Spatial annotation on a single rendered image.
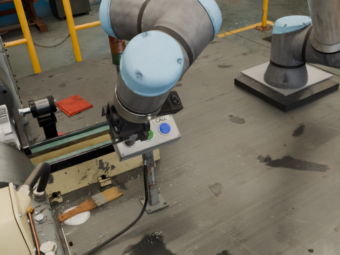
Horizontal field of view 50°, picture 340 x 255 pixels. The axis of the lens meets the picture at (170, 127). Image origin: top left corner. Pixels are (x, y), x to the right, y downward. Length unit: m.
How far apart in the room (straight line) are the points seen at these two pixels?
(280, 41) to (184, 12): 1.01
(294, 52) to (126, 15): 1.01
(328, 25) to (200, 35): 0.82
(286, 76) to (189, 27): 1.07
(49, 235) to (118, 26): 0.38
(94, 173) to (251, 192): 0.50
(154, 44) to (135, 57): 0.04
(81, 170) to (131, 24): 0.63
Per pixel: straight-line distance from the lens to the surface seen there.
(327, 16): 1.34
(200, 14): 0.62
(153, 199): 1.10
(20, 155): 0.91
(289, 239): 1.06
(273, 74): 1.65
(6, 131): 1.07
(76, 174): 1.20
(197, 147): 1.33
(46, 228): 0.63
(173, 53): 0.55
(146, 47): 0.55
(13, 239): 0.46
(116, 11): 0.71
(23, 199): 0.50
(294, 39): 1.57
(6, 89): 1.33
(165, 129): 0.95
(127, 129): 0.73
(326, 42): 1.47
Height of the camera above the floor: 1.60
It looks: 34 degrees down
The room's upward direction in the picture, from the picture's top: 5 degrees counter-clockwise
